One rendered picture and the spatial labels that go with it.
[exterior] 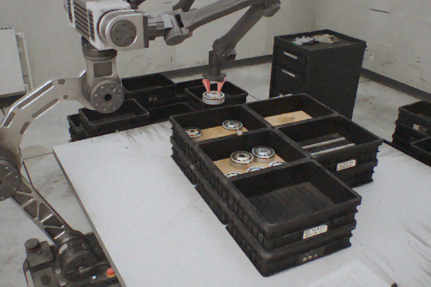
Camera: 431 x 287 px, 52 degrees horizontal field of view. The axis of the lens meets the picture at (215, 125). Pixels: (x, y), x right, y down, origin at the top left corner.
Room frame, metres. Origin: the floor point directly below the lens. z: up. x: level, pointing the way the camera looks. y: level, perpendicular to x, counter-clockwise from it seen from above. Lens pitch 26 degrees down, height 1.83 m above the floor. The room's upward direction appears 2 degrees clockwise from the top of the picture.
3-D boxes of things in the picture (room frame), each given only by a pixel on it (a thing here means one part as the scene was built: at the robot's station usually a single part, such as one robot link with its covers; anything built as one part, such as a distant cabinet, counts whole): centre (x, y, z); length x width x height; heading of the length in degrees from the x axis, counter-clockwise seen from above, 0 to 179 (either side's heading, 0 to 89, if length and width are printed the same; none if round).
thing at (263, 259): (1.32, -0.29, 0.76); 0.40 x 0.30 x 0.12; 117
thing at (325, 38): (3.64, -0.90, 0.88); 0.29 x 0.22 x 0.03; 122
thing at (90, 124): (2.65, 0.68, 0.37); 0.40 x 0.30 x 0.45; 122
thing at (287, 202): (1.32, -0.29, 0.87); 0.40 x 0.30 x 0.11; 117
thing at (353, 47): (3.53, -0.83, 0.45); 0.60 x 0.45 x 0.90; 122
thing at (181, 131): (1.85, -0.02, 0.92); 0.40 x 0.30 x 0.02; 117
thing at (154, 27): (1.52, 0.24, 1.45); 0.09 x 0.08 x 0.12; 32
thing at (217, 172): (1.59, -0.15, 0.92); 0.40 x 0.30 x 0.02; 117
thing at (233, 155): (1.65, -0.12, 0.86); 0.10 x 0.10 x 0.01
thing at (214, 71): (1.92, 0.01, 1.16); 0.10 x 0.07 x 0.07; 73
